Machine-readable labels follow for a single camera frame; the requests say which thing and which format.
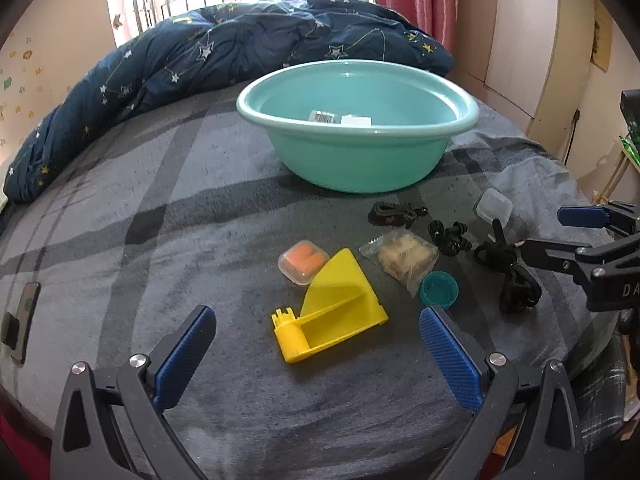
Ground teal plastic basin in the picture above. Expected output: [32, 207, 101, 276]
[236, 60, 480, 195]

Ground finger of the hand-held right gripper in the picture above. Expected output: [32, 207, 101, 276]
[557, 201, 640, 235]
[520, 240, 596, 274]

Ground small white capped bottle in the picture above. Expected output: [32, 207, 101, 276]
[310, 110, 372, 127]

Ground clear snack packet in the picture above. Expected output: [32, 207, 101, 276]
[359, 228, 441, 297]

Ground teal round lid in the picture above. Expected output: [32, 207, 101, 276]
[419, 271, 459, 308]

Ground black cable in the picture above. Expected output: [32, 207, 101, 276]
[474, 218, 543, 315]

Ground small clear plastic box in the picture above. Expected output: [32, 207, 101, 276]
[475, 189, 513, 222]

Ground black corded earplugs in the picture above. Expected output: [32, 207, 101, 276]
[428, 220, 472, 257]

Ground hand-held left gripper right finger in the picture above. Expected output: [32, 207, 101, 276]
[419, 305, 586, 480]

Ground navy star print blanket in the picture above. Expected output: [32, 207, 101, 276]
[4, 0, 456, 205]

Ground wall stickers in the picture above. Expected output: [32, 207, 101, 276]
[0, 30, 51, 146]

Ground wall poster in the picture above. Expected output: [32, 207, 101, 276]
[591, 0, 613, 70]

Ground black smartphone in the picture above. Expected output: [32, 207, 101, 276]
[0, 281, 41, 363]

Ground yellow plastic holder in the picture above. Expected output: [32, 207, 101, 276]
[271, 248, 389, 364]

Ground wall cable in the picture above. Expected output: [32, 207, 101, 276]
[565, 109, 582, 162]

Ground beige wardrobe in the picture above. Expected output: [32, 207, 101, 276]
[452, 0, 596, 136]

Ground grey plaid bed sheet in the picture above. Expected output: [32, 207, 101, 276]
[0, 75, 640, 480]

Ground dark brown cord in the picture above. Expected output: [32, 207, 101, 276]
[367, 202, 429, 227]

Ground clear case with orange earplugs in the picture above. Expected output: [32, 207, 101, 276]
[278, 241, 330, 287]

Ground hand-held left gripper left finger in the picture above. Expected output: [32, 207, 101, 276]
[50, 304, 218, 480]

